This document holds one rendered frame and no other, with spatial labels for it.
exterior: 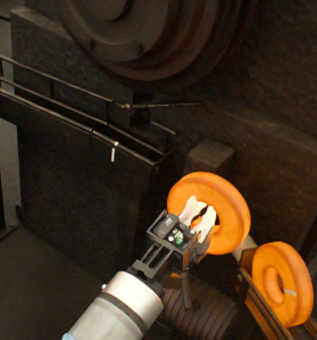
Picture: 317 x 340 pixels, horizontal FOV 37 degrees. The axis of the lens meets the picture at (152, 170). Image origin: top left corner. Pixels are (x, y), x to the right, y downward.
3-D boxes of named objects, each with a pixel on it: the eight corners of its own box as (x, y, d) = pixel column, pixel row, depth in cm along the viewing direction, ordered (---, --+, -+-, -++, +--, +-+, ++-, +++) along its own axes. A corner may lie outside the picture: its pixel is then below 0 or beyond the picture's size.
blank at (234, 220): (181, 159, 87) (170, 167, 84) (258, 192, 80) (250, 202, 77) (173, 222, 96) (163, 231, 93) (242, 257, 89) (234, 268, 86)
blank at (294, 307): (269, 310, 99) (255, 313, 98) (262, 236, 99) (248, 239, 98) (317, 334, 85) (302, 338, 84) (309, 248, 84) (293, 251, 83)
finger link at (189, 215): (214, 184, 81) (185, 222, 77) (212, 203, 86) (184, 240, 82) (199, 175, 83) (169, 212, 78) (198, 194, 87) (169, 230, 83)
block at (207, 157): (191, 206, 127) (209, 132, 111) (216, 220, 123) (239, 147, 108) (169, 227, 119) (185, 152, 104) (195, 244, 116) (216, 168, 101)
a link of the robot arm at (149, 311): (148, 338, 74) (100, 303, 77) (166, 313, 76) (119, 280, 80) (146, 318, 67) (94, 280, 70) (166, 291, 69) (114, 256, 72)
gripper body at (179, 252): (206, 228, 74) (161, 288, 69) (203, 254, 81) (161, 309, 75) (165, 204, 77) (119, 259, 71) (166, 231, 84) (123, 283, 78)
